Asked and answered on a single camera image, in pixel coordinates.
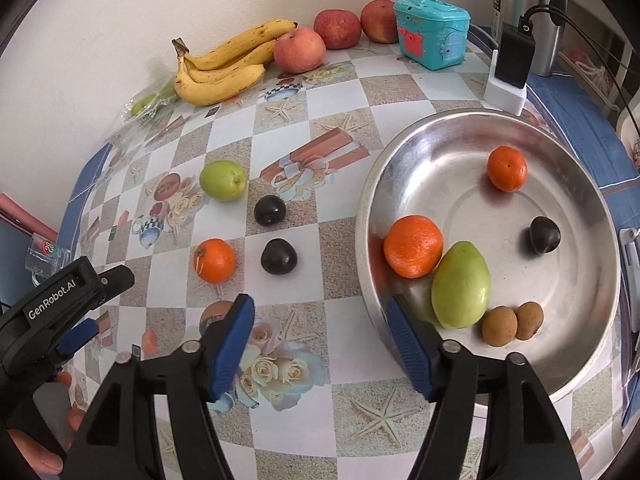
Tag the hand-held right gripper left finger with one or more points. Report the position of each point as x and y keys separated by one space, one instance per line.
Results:
x=230 y=345

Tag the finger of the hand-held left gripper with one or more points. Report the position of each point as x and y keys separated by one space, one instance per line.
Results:
x=75 y=337
x=117 y=281

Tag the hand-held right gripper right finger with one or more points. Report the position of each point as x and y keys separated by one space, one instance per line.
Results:
x=410 y=345

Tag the large green mango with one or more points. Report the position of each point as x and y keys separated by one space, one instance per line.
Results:
x=460 y=285

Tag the brown kiwi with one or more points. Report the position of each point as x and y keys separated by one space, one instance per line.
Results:
x=499 y=326
x=530 y=320

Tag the large orange tangerine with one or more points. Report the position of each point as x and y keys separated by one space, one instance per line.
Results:
x=414 y=246

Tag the metal bowl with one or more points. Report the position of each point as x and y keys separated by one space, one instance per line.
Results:
x=565 y=310

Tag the dark plum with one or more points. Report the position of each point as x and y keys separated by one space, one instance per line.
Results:
x=544 y=234
x=270 y=210
x=280 y=256

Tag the small orange tangerine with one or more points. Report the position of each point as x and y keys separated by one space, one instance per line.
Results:
x=507 y=168

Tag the person's left hand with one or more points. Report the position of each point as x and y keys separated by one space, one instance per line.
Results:
x=35 y=455

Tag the clear glass cup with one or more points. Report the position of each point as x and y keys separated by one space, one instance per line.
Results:
x=47 y=257

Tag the orange tangerine with stem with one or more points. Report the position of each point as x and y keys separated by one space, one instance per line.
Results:
x=215 y=261

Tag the checkered printed tablecloth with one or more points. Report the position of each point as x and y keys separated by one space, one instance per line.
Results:
x=325 y=240

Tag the small green mango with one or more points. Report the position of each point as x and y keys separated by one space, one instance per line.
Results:
x=223 y=180

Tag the clear bag of green fruit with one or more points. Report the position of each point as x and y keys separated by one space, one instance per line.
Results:
x=145 y=107

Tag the yellow banana bunch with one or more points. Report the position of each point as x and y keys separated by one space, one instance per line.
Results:
x=220 y=80

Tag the white charger dock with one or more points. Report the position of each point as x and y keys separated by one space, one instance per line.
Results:
x=505 y=97

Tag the pale red apple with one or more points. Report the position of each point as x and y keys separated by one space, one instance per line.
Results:
x=299 y=50

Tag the black charger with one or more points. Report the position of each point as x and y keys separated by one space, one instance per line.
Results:
x=515 y=55

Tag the teal toy house box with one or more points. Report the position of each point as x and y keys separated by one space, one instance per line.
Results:
x=432 y=35

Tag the silver thermos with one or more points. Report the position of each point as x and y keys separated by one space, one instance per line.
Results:
x=545 y=35

